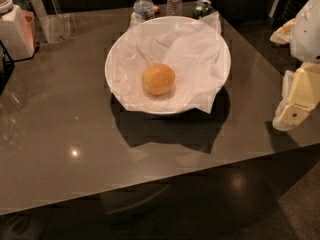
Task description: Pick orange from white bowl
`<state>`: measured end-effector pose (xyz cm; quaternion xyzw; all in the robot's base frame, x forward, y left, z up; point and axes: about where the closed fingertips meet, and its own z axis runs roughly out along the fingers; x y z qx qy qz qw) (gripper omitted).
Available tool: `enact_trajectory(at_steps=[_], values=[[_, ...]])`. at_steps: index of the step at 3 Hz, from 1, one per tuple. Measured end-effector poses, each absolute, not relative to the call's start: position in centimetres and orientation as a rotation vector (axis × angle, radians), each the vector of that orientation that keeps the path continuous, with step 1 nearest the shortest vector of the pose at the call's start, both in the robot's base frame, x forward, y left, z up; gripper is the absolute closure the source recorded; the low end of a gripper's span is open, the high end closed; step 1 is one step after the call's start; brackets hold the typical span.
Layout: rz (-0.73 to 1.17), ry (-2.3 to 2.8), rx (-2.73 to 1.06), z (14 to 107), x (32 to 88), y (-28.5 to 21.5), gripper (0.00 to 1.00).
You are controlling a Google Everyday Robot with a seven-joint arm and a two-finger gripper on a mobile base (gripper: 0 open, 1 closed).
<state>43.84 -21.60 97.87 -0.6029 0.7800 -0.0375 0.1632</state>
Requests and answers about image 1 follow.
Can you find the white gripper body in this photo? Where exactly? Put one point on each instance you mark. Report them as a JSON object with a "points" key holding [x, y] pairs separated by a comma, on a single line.
{"points": [[307, 37]]}

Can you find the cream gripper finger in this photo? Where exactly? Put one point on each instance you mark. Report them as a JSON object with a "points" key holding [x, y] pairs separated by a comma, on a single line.
{"points": [[300, 96], [283, 34]]}

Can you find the orange fruit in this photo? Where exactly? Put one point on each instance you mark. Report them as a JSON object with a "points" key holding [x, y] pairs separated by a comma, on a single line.
{"points": [[158, 79]]}

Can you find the white bowl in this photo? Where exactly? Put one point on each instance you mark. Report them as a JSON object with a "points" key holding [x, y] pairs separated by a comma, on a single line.
{"points": [[113, 71]]}

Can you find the green drink can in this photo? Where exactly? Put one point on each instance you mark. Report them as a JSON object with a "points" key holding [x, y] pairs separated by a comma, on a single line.
{"points": [[202, 8]]}

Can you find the white paper liner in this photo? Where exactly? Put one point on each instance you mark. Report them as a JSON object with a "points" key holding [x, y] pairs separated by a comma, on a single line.
{"points": [[193, 57]]}

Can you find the clear water bottle white cap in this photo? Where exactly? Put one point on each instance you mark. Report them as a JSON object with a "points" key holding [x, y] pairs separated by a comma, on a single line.
{"points": [[143, 10]]}

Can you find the white napkin dispenser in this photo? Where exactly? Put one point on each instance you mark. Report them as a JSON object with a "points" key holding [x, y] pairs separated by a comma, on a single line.
{"points": [[17, 30]]}

